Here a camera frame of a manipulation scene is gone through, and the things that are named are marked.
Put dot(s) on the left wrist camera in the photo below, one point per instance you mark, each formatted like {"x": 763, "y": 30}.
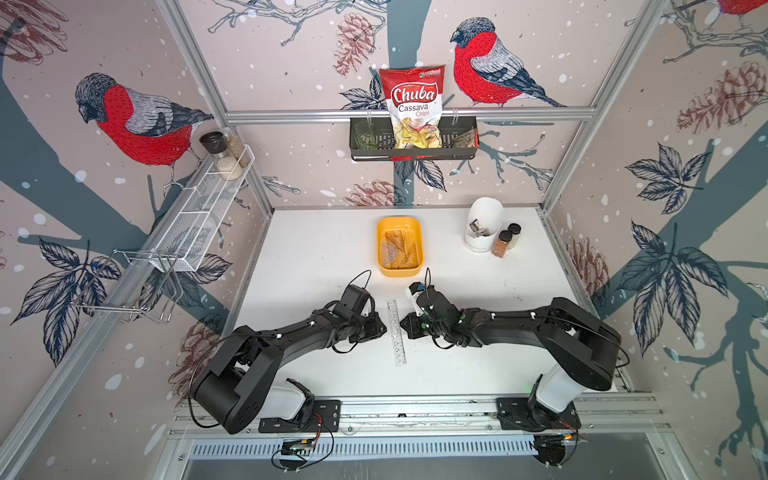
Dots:
{"x": 353, "y": 302}

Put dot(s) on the white wire shelf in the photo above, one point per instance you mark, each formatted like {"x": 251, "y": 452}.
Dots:
{"x": 204, "y": 204}

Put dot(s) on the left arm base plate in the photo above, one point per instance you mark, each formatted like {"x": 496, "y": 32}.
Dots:
{"x": 314, "y": 415}

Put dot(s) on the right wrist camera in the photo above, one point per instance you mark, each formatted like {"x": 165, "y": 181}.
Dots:
{"x": 427, "y": 300}

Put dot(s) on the wire cup hanger rack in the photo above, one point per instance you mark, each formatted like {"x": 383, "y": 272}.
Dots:
{"x": 125, "y": 300}

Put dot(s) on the metal clips in cup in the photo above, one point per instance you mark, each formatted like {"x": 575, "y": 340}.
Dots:
{"x": 477, "y": 230}

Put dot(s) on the white utensil holder cup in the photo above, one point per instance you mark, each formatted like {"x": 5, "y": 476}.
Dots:
{"x": 490, "y": 212}

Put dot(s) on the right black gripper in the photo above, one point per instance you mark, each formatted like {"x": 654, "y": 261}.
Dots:
{"x": 409, "y": 326}

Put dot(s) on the brown spice jar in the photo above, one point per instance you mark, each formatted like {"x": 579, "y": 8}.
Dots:
{"x": 502, "y": 243}

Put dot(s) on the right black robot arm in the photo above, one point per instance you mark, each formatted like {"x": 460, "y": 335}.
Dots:
{"x": 584, "y": 348}

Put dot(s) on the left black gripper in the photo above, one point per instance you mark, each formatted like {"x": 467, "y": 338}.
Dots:
{"x": 376, "y": 330}

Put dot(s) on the glass spice jar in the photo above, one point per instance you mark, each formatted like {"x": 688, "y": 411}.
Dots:
{"x": 235, "y": 145}

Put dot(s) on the black hanging basket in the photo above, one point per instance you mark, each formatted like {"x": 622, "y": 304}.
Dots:
{"x": 377, "y": 139}

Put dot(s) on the clear shape stencil ruler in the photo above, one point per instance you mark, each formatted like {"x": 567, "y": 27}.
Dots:
{"x": 396, "y": 333}

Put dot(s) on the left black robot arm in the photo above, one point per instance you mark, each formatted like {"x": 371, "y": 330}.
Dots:
{"x": 234, "y": 385}

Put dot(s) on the pink triangle set square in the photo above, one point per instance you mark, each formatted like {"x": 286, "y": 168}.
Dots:
{"x": 407, "y": 251}

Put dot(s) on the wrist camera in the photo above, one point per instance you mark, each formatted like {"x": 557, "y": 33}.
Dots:
{"x": 353, "y": 302}
{"x": 427, "y": 300}

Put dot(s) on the yellow plastic storage box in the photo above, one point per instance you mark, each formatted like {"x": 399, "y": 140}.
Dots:
{"x": 400, "y": 223}

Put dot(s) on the black lid grinder jar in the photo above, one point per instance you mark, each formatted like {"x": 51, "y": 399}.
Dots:
{"x": 215, "y": 144}

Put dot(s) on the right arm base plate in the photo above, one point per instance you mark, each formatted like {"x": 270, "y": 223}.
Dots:
{"x": 520, "y": 413}

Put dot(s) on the red Chuba chips bag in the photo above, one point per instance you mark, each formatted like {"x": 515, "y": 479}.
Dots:
{"x": 413, "y": 99}

